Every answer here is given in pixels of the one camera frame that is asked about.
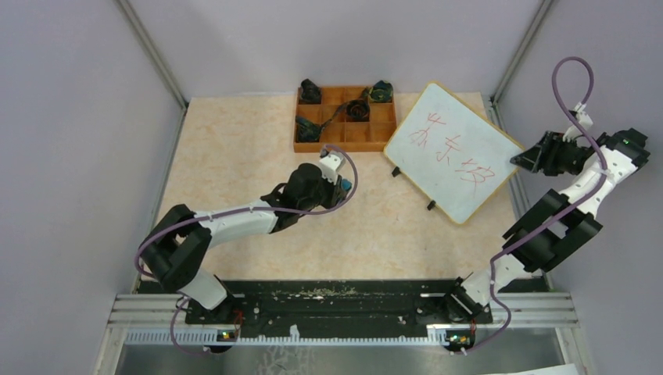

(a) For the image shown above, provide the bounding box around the blue whiteboard eraser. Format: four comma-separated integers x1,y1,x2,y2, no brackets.
340,178,353,191

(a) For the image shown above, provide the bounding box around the yellow framed whiteboard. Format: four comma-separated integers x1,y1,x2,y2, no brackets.
384,82,525,224

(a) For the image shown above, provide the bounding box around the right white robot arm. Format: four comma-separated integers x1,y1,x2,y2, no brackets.
440,128,650,322

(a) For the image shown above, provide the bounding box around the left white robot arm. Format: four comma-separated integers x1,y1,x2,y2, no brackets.
136,154,353,323

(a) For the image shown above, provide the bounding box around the dark rolled cloth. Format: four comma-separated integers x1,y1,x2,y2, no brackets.
368,80,393,104
295,116,322,143
299,79,322,105
346,99,370,122

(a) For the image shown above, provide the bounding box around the orange compartment tray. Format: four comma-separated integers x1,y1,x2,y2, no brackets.
292,85,398,153

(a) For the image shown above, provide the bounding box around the dark rolled cloth centre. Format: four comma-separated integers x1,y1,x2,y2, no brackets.
346,99,370,122

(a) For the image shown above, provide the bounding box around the dark rolled cloth top left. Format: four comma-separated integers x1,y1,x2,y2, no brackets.
299,79,322,105

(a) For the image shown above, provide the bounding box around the dark rolled cloth top right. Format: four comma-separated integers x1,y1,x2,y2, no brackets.
368,80,393,104

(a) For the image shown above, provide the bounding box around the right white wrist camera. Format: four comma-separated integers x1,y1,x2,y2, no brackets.
562,102,593,142

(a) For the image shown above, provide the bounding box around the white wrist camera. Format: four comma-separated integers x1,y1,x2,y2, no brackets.
562,102,593,142
317,150,346,184

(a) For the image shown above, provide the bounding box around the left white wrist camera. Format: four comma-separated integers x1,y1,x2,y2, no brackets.
317,150,346,184

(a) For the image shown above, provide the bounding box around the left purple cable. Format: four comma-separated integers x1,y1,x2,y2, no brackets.
134,145,360,359

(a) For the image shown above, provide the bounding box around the purple cable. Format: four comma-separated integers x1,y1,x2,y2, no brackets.
455,56,610,355
134,145,360,359

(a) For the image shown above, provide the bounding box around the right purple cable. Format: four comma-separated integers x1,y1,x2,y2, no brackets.
455,56,610,355

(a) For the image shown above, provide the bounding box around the right aluminium corner post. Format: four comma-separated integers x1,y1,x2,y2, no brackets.
490,0,557,106

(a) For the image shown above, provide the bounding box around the aluminium corner post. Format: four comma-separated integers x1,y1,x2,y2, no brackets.
490,0,557,106
113,0,188,110

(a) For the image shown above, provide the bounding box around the aluminium front rail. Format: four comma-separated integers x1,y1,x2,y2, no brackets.
93,292,596,374

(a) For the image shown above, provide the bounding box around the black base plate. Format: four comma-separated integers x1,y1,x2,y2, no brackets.
135,279,550,340

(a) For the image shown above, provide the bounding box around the left aluminium corner post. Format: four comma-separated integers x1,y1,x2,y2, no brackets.
113,0,188,110

